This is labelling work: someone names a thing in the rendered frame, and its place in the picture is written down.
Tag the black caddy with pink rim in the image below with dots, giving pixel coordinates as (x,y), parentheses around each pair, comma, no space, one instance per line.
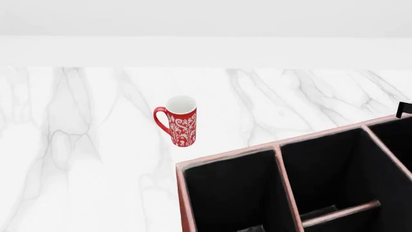
(322,169)

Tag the black book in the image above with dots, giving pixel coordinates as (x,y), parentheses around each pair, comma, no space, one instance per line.
(404,109)

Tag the red white patterned mug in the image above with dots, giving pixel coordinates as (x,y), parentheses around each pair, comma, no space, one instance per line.
(181,128)

